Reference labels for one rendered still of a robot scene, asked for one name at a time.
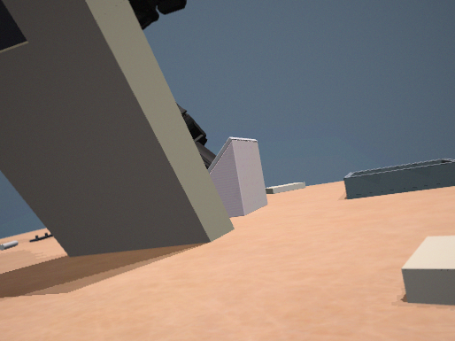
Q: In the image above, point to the grey cylinder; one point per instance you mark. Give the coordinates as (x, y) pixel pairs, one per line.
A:
(8, 245)

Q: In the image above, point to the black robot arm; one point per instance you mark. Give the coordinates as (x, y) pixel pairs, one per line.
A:
(199, 137)

